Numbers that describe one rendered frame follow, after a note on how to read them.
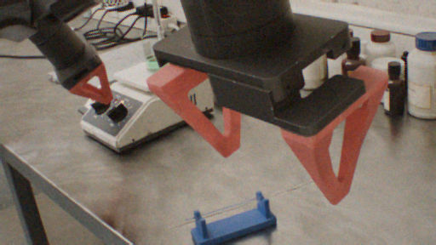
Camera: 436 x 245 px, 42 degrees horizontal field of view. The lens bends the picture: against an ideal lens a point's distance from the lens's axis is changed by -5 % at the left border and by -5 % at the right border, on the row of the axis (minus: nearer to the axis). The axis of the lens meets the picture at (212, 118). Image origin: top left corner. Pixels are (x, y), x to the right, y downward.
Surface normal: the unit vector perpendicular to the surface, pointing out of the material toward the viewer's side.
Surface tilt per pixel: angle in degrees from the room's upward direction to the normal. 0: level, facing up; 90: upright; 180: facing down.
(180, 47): 11
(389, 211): 0
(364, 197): 0
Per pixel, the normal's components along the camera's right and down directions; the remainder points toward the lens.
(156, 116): 0.63, 0.24
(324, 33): -0.26, -0.82
